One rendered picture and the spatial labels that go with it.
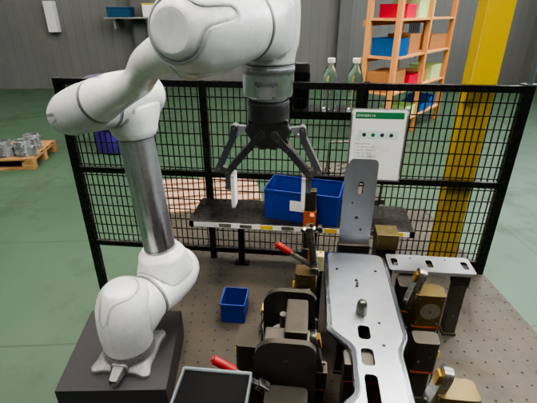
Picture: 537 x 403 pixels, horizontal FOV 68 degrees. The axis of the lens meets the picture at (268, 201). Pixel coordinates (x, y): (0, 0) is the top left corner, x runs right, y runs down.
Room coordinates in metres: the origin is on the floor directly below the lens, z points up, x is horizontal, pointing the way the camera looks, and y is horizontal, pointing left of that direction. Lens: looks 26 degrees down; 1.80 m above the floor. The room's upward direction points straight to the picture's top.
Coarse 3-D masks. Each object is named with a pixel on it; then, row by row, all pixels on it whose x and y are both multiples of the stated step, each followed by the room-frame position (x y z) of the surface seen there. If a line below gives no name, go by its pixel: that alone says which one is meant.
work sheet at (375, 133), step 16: (352, 112) 1.58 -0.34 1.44; (368, 112) 1.57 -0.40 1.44; (384, 112) 1.56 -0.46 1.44; (400, 112) 1.56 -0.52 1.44; (352, 128) 1.58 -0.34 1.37; (368, 128) 1.57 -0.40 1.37; (384, 128) 1.56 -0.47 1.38; (400, 128) 1.56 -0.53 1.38; (352, 144) 1.58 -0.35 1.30; (368, 144) 1.57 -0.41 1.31; (384, 144) 1.56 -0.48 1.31; (400, 144) 1.56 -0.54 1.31; (384, 160) 1.56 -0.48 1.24; (400, 160) 1.56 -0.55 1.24; (384, 176) 1.56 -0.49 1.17
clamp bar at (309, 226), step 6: (306, 228) 1.04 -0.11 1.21; (312, 228) 1.04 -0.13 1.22; (318, 228) 1.04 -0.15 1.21; (306, 234) 1.04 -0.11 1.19; (312, 234) 1.03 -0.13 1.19; (312, 240) 1.03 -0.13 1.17; (312, 246) 1.03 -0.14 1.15; (312, 252) 1.03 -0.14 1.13; (312, 258) 1.03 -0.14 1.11; (312, 264) 1.03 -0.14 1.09
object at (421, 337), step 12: (420, 336) 0.83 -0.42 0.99; (432, 336) 0.83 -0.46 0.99; (408, 348) 0.84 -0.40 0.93; (420, 348) 0.80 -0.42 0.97; (432, 348) 0.80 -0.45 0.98; (408, 360) 0.82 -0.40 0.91; (420, 360) 0.80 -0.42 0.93; (432, 360) 0.80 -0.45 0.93; (408, 372) 0.83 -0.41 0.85; (420, 372) 0.80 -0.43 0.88; (432, 372) 0.80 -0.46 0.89; (420, 384) 0.80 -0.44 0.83; (420, 396) 0.80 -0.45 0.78
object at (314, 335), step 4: (312, 332) 0.73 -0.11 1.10; (316, 332) 0.74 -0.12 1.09; (312, 336) 0.72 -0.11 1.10; (316, 336) 0.72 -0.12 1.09; (312, 340) 0.71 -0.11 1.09; (316, 340) 0.71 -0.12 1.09; (320, 340) 0.73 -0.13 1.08; (316, 344) 0.71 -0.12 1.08; (320, 344) 0.71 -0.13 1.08; (316, 348) 0.71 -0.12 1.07; (320, 348) 0.71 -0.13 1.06; (316, 352) 0.71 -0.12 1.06; (320, 352) 0.73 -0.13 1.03; (316, 356) 0.71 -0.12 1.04; (320, 356) 0.72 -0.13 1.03; (316, 360) 0.71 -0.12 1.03; (320, 360) 0.71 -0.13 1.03; (316, 364) 0.71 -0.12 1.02; (320, 364) 0.71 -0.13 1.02; (324, 364) 0.72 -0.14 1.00; (316, 368) 0.71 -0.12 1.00; (320, 368) 0.71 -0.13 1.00; (320, 372) 0.71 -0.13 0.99
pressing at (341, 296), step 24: (336, 264) 1.16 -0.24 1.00; (360, 264) 1.16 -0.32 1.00; (384, 264) 1.16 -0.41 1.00; (336, 288) 1.03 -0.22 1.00; (360, 288) 1.03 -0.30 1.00; (384, 288) 1.03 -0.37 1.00; (336, 312) 0.91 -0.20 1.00; (384, 312) 0.91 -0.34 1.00; (336, 336) 0.82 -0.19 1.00; (384, 336) 0.82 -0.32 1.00; (360, 360) 0.73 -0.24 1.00; (384, 360) 0.73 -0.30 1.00; (360, 384) 0.66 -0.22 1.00; (384, 384) 0.66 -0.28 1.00; (408, 384) 0.67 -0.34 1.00
